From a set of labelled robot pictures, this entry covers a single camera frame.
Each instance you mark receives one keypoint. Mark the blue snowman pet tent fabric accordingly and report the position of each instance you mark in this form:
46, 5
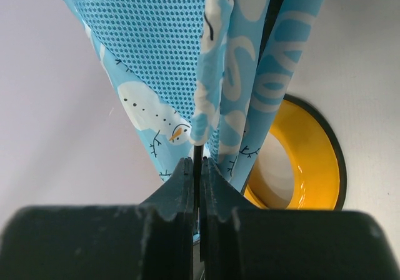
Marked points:
209, 75

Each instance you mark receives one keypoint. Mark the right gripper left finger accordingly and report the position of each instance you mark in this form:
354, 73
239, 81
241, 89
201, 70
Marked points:
151, 240

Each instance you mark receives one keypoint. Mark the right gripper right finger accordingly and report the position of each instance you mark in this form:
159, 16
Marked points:
241, 241

